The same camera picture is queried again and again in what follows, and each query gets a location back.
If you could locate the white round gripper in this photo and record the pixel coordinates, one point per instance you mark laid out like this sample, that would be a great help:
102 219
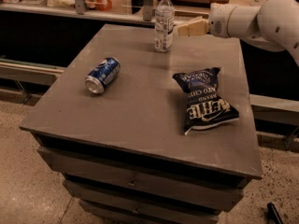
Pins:
218 20

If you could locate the clear plastic water bottle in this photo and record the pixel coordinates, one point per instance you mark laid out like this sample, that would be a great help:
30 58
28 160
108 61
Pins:
164 25

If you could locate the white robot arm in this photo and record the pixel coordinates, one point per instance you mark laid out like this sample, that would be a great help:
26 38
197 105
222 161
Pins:
273 26

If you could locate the dark blue chip bag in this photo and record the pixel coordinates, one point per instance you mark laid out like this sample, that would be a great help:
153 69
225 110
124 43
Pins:
205 108

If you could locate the blue soda can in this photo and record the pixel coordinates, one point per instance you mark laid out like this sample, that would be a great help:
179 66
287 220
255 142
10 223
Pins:
102 75

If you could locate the long background shelf bench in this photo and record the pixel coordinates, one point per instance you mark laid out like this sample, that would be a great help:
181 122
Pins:
71 13

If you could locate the black object on floor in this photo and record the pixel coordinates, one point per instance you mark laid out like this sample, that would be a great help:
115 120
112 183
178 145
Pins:
273 215

